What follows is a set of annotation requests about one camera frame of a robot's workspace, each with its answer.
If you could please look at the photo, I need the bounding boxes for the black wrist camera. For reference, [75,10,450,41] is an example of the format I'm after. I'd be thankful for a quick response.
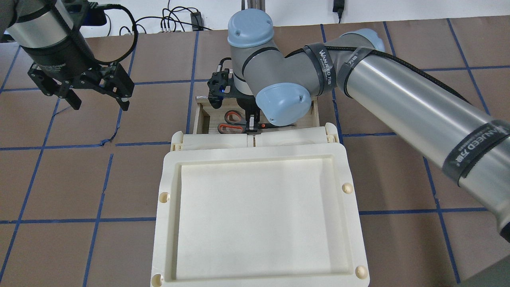
[207,69,241,109]
[62,0,108,28]

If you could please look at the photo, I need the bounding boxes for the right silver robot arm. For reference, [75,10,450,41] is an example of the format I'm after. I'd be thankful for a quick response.
[228,9,510,240]

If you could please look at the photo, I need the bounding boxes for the aluminium frame post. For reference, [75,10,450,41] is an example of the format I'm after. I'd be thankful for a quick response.
[241,0,265,11]

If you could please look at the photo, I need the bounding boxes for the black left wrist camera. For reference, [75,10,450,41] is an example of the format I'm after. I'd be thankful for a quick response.
[62,0,108,28]

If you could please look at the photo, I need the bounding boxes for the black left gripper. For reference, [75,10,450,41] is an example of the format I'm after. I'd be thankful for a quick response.
[27,62,134,111]

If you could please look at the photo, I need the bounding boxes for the black power adapter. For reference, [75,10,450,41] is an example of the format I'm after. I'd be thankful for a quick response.
[333,0,345,22]

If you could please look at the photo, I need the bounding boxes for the light wooden drawer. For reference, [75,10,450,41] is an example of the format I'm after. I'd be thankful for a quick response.
[193,95,321,135]

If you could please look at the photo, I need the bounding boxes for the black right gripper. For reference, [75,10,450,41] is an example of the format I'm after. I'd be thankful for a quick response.
[237,96,261,132]

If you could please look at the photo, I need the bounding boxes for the grey orange scissors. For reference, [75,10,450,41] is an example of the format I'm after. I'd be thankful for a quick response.
[217,110,293,134]

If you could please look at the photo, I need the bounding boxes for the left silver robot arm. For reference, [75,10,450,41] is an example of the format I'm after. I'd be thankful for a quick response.
[1,0,139,111]

